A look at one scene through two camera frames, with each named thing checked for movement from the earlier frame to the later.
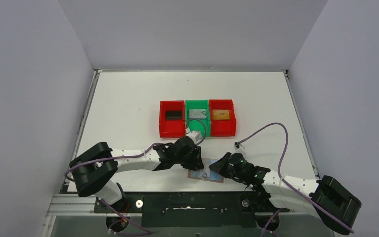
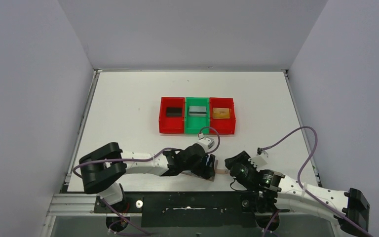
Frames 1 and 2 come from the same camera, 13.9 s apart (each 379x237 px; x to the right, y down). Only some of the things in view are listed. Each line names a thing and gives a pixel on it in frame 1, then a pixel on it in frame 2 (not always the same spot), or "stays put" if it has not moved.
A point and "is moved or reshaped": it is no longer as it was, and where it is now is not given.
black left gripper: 194,160 to 207,164
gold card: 220,114 stays put
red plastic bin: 171,123 stays put
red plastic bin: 222,118 stays put
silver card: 197,113 stays put
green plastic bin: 198,109 is moved or reshaped
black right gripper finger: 221,166 to 241,158
